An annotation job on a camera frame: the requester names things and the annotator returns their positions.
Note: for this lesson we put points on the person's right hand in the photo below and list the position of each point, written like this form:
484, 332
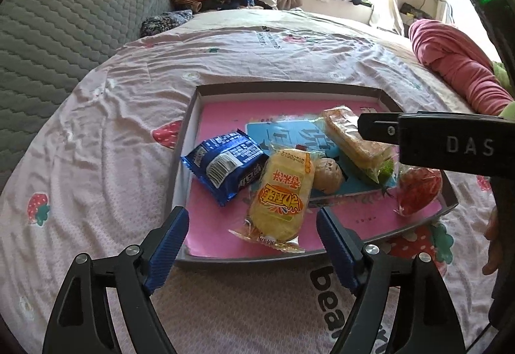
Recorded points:
494, 253

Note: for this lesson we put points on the blue snack packet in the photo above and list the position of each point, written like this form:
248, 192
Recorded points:
225, 164

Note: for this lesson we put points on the pink quilt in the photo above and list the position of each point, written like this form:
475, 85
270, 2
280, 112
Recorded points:
454, 60

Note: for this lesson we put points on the layered cake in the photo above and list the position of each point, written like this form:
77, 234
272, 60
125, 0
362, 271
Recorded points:
350, 136

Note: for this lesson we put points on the cluttered side cabinet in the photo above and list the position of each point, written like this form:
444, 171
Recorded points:
414, 11

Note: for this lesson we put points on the pink strawberry print sheet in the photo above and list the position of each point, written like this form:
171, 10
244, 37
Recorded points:
100, 128

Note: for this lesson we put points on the walnut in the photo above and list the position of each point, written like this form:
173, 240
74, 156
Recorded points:
328, 177

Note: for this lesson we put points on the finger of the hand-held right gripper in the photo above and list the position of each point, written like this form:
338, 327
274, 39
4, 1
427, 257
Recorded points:
378, 128

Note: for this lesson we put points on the shallow box with pink lining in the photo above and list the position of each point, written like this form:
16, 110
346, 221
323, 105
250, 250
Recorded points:
217, 225

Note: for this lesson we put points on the beige bed sheet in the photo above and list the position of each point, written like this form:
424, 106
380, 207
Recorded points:
301, 20

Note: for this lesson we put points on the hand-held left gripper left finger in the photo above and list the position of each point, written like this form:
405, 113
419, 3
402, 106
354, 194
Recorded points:
167, 251

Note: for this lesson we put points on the dark floral pillow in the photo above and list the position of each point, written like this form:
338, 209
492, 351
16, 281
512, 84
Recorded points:
165, 24

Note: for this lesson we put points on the red snack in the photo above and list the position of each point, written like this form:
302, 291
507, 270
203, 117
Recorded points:
418, 191

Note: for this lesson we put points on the green blanket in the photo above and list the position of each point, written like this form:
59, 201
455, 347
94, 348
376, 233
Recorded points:
506, 76

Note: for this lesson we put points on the yellow cake packet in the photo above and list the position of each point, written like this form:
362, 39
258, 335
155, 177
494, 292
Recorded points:
281, 197

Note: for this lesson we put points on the grey quilted headboard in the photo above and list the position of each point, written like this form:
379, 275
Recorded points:
64, 24

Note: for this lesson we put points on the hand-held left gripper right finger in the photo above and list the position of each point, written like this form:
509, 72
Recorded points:
338, 251

